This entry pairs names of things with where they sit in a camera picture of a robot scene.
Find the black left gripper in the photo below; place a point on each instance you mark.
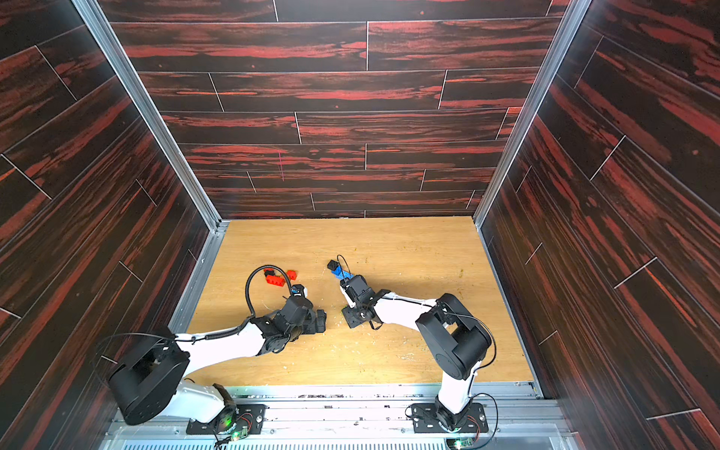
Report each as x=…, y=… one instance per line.
x=313, y=325

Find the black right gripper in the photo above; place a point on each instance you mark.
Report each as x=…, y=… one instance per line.
x=354, y=312

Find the light blue lego plate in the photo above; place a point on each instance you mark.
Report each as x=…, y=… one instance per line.
x=341, y=274

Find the red 2x4 lego brick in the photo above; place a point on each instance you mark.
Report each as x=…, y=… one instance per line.
x=276, y=280

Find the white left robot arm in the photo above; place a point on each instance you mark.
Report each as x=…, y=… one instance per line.
x=151, y=379

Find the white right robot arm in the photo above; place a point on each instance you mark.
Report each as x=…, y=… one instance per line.
x=457, y=341

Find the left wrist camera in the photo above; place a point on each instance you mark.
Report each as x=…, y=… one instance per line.
x=295, y=311

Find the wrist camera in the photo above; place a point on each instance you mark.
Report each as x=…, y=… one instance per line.
x=295, y=311
x=357, y=287

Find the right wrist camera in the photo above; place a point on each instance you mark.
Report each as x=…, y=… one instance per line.
x=357, y=287

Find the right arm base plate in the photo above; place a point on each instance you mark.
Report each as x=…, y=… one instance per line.
x=431, y=417

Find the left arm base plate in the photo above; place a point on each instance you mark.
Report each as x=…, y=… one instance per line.
x=237, y=422

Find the aluminium front rail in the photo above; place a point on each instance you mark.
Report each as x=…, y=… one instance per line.
x=507, y=415

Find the aluminium corner post left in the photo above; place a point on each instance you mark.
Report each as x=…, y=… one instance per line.
x=109, y=44

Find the aluminium corner post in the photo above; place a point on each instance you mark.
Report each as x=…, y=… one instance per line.
x=109, y=44
x=568, y=28

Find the aluminium corner post right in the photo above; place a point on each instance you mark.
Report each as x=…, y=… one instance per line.
x=568, y=28

